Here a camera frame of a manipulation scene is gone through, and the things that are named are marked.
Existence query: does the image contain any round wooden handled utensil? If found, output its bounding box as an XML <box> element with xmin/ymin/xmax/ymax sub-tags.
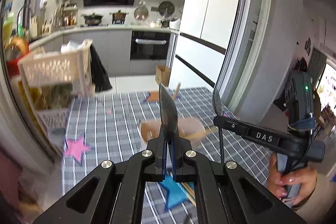
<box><xmin>186</xmin><ymin>127</ymin><xmax>218</xmax><ymax>141</ymax></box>

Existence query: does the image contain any wooden spatula stick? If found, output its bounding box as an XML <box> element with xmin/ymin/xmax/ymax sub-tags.
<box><xmin>172</xmin><ymin>83</ymin><xmax>181</xmax><ymax>100</ymax></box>

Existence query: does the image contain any person right hand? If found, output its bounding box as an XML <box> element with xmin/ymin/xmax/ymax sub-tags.
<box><xmin>266</xmin><ymin>153</ymin><xmax>317</xmax><ymax>206</ymax></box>

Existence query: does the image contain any beige plastic utensil caddy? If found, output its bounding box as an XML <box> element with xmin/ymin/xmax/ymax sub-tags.
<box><xmin>139</xmin><ymin>117</ymin><xmax>207</xmax><ymax>147</ymax></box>

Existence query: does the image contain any grey checked tablecloth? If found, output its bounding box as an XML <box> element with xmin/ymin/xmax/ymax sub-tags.
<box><xmin>62</xmin><ymin>88</ymin><xmax>270</xmax><ymax>223</ymax></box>

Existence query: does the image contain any cardboard box on floor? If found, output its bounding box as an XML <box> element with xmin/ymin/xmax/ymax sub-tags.
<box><xmin>155</xmin><ymin>65</ymin><xmax>171</xmax><ymax>87</ymax></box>

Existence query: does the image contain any black hanging bag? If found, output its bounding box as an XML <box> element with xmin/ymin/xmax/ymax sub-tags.
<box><xmin>90</xmin><ymin>44</ymin><xmax>112</xmax><ymax>93</ymax></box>

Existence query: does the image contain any black built-in oven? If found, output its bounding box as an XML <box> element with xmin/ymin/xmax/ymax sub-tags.
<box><xmin>130</xmin><ymin>31</ymin><xmax>170</xmax><ymax>60</ymax></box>

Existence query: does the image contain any beige perforated storage rack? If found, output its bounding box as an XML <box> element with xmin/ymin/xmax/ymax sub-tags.
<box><xmin>18</xmin><ymin>39</ymin><xmax>95</xmax><ymax>150</ymax></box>

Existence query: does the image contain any bronze stockpot on stove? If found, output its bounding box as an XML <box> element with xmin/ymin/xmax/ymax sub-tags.
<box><xmin>109</xmin><ymin>10</ymin><xmax>129</xmax><ymax>24</ymax></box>

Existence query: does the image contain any round hanging pan lid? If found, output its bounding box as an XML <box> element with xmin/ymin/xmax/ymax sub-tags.
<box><xmin>158</xmin><ymin>1</ymin><xmax>175</xmax><ymax>17</ymax></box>

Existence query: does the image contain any black wok on stove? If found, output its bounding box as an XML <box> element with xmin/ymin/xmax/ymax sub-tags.
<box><xmin>81</xmin><ymin>13</ymin><xmax>104</xmax><ymax>26</ymax></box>

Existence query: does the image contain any white refrigerator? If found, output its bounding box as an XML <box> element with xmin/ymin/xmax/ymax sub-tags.
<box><xmin>169</xmin><ymin>0</ymin><xmax>240</xmax><ymax>89</ymax></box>

